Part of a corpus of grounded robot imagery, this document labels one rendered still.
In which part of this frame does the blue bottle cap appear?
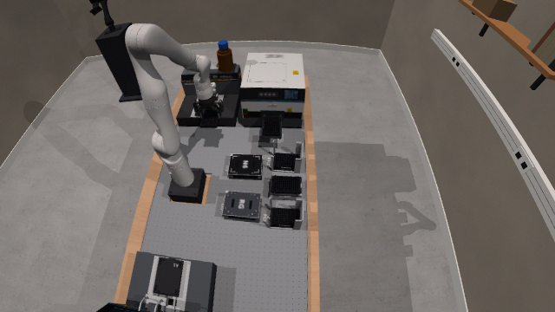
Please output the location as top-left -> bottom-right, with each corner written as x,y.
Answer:
218,40 -> 228,49

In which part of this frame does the brown glass bottle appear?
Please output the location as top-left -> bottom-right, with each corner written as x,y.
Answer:
217,49 -> 234,72

